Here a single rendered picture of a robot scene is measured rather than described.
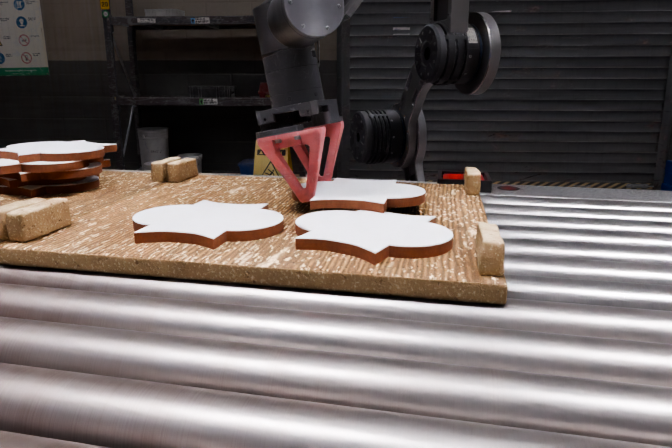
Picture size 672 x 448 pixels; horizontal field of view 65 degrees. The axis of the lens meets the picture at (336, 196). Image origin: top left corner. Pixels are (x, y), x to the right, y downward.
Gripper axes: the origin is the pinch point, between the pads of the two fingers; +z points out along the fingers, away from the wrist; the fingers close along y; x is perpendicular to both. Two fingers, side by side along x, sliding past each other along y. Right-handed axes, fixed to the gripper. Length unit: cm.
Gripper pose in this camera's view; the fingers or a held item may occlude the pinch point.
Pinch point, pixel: (314, 187)
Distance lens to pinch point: 57.7
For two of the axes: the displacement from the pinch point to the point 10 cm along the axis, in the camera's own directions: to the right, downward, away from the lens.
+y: 2.1, -1.9, 9.6
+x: -9.6, 1.5, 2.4
